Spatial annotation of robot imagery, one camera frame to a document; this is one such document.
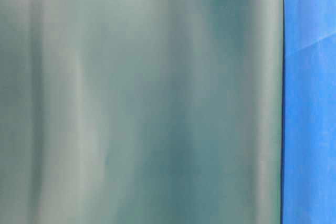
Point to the green backdrop curtain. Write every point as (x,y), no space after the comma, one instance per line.
(141,111)

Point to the blue table cloth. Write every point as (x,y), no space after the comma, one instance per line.
(309,112)

